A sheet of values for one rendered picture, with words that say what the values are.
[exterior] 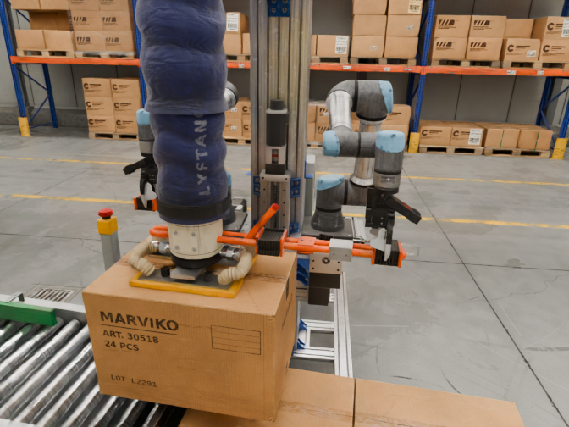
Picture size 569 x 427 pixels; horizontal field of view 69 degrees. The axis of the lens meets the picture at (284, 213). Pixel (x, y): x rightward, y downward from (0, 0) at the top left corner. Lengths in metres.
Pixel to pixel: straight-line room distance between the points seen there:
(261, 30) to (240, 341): 1.25
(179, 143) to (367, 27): 7.35
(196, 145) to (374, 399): 1.14
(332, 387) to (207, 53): 1.28
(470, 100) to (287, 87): 8.45
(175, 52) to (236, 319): 0.73
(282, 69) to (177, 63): 0.81
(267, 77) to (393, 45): 6.61
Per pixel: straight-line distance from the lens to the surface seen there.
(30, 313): 2.29
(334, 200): 1.77
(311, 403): 1.69
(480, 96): 10.19
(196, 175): 1.20
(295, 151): 1.91
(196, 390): 1.45
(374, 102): 1.58
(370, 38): 8.35
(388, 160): 1.15
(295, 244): 1.26
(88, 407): 1.81
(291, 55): 1.86
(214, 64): 1.17
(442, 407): 1.79
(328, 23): 9.64
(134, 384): 1.53
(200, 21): 1.15
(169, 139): 1.19
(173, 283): 1.32
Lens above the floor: 1.75
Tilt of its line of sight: 21 degrees down
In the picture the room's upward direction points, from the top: 1 degrees clockwise
